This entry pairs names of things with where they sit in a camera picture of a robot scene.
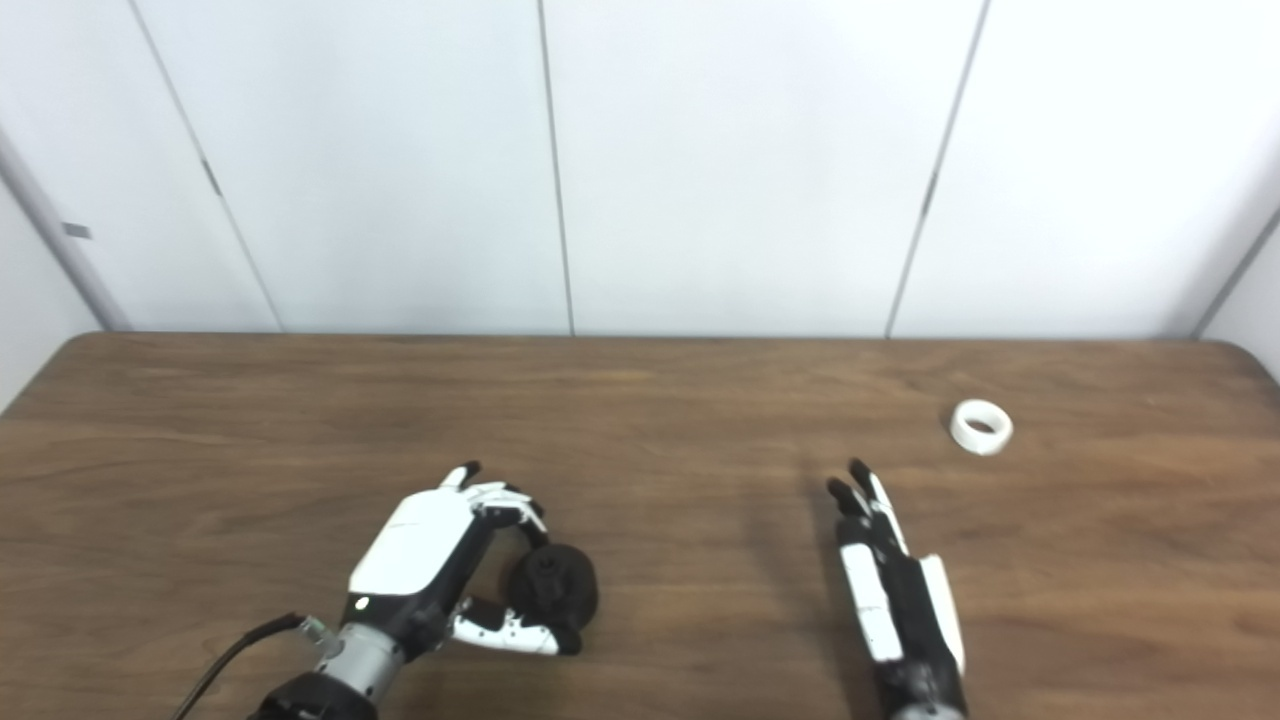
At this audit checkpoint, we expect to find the round black part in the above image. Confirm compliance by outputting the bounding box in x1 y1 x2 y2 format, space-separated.
510 543 601 636

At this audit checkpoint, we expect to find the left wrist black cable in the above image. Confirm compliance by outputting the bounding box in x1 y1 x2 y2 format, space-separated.
170 612 336 720

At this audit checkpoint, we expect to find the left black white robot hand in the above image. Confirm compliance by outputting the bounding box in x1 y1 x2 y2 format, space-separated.
340 460 586 661

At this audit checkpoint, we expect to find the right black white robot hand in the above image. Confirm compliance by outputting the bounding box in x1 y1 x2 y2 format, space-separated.
826 458 969 717

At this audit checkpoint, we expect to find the gray wall corner strip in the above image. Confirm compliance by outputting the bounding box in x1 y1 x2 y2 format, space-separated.
0 125 132 332

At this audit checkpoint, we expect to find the white ring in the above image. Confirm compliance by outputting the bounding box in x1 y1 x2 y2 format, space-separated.
949 399 1014 456

